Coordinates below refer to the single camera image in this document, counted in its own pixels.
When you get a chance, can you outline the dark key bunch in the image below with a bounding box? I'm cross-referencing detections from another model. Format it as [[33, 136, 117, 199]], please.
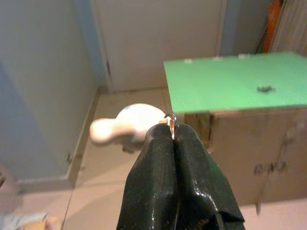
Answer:
[[256, 83, 276, 93]]

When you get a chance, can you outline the white door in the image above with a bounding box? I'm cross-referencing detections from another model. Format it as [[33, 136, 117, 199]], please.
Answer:
[[92, 0, 227, 93]]

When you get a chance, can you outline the white keychain figure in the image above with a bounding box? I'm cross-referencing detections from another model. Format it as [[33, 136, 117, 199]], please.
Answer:
[[90, 103, 168, 154]]

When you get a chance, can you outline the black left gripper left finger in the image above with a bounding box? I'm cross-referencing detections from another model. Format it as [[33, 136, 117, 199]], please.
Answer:
[[116, 124, 180, 230]]

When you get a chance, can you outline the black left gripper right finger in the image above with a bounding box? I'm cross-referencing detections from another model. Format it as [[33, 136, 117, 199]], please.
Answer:
[[174, 123, 245, 230]]

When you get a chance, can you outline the brown cardboard box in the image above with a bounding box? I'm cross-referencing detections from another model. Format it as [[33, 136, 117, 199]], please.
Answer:
[[184, 105, 307, 207]]

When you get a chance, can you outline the brown wooden panel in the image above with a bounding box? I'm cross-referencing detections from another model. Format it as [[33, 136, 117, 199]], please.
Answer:
[[271, 0, 307, 57]]

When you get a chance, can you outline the key bunch with metal ring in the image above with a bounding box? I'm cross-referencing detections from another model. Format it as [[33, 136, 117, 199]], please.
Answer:
[[165, 113, 178, 141]]

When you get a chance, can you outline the green foam sheet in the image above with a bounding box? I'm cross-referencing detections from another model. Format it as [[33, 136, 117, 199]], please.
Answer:
[[163, 51, 307, 115]]

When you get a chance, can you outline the orange pole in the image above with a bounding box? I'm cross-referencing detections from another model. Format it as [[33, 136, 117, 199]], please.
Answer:
[[262, 0, 285, 54]]

